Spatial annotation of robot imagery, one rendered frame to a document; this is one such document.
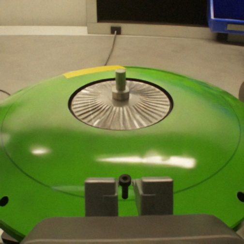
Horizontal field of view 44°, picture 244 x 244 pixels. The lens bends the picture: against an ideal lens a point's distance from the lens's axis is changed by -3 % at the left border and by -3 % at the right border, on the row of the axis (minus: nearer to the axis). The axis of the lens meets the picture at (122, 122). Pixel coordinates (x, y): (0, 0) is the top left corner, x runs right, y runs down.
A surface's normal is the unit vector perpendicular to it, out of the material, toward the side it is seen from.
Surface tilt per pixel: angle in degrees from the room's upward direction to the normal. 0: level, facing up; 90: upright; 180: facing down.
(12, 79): 0
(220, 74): 0
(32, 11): 90
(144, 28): 90
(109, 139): 5
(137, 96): 14
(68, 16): 90
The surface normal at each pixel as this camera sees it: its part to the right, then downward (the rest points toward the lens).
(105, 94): -0.22, -0.86
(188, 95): 0.14, -0.84
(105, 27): -0.14, 0.54
